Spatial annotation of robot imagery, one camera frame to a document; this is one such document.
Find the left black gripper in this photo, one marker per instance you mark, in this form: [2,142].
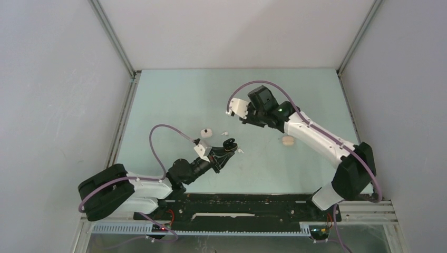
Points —
[223,158]

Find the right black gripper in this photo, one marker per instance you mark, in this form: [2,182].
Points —
[248,119]

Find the white earbud charging case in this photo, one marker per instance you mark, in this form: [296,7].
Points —
[206,133]

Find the pink earbud charging case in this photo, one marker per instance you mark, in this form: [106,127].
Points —
[288,141]

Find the black earbud charging case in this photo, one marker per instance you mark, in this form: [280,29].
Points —
[230,145]

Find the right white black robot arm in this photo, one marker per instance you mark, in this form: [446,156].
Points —
[354,163]

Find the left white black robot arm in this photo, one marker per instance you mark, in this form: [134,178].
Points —
[117,190]

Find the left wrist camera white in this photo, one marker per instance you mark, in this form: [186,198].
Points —
[202,149]

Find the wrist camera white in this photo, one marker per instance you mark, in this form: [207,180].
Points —
[238,107]
[202,149]

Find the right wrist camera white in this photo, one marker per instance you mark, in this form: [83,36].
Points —
[238,107]

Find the aluminium rail frame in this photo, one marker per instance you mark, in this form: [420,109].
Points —
[351,212]

